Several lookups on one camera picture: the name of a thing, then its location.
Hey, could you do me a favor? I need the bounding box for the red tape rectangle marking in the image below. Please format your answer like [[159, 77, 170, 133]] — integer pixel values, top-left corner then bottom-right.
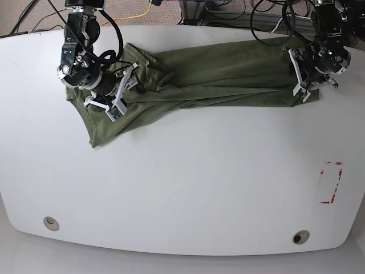
[[318, 162, 344, 204]]

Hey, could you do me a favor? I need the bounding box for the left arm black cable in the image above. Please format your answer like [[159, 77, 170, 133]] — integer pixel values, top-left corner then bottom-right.
[[249, 0, 317, 48]]

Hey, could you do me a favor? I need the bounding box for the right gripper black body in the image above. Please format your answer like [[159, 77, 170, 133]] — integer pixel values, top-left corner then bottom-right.
[[83, 63, 141, 112]]

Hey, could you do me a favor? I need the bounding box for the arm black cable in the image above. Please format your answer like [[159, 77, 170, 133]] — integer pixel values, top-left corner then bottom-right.
[[249, 0, 317, 48], [47, 0, 124, 69]]

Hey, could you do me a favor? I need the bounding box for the left table cable grommet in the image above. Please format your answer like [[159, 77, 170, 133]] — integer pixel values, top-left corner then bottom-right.
[[43, 216, 59, 232]]

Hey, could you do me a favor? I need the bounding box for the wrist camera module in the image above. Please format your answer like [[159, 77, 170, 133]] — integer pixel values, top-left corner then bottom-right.
[[293, 85, 311, 103], [106, 103, 128, 122]]

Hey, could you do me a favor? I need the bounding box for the grey aluminium frame rail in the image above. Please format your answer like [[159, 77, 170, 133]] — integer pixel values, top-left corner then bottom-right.
[[180, 0, 314, 32]]

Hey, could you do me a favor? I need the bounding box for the olive green t-shirt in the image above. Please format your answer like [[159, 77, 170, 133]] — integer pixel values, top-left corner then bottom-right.
[[66, 41, 303, 147]]

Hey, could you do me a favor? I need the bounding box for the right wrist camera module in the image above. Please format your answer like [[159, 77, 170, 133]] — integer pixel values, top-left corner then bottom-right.
[[106, 103, 128, 122]]

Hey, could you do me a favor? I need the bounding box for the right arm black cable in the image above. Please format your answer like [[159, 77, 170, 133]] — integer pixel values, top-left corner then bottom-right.
[[47, 0, 124, 69]]

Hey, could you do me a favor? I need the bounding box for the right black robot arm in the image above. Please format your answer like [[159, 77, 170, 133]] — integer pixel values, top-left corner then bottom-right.
[[57, 1, 145, 120]]

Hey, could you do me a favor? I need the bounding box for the yellow cable on floor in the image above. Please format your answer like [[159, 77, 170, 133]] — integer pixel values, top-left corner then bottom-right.
[[102, 0, 152, 27]]

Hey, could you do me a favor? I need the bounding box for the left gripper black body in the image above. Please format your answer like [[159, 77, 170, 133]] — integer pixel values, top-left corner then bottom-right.
[[282, 47, 339, 91]]

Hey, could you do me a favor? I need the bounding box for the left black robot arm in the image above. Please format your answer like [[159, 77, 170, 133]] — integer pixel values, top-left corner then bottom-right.
[[283, 1, 351, 98]]

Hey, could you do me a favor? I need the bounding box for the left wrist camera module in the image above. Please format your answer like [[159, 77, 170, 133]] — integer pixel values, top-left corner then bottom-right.
[[293, 85, 311, 103]]

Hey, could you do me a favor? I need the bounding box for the table cable grommet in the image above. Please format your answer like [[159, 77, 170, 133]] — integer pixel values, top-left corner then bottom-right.
[[292, 230, 310, 245], [43, 216, 59, 232]]

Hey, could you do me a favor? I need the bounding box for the white cable on floor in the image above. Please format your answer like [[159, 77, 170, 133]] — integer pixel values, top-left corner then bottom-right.
[[270, 17, 286, 34]]

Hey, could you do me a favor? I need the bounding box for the right table cable grommet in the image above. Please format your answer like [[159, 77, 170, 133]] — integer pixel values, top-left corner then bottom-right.
[[292, 230, 310, 245]]

